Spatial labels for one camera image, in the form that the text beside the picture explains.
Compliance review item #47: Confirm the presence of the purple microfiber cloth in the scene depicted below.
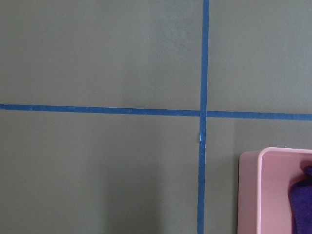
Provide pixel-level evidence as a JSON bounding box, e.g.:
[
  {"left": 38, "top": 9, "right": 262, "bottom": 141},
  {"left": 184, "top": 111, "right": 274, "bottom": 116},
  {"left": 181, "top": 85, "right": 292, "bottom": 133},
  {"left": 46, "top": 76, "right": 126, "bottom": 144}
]
[{"left": 290, "top": 166, "right": 312, "bottom": 234}]

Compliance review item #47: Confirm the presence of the pink plastic bin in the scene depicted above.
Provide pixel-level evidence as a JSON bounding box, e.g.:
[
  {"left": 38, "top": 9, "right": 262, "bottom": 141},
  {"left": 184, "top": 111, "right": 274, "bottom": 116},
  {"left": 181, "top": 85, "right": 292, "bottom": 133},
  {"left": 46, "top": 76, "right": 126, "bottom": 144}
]
[{"left": 237, "top": 147, "right": 312, "bottom": 234}]

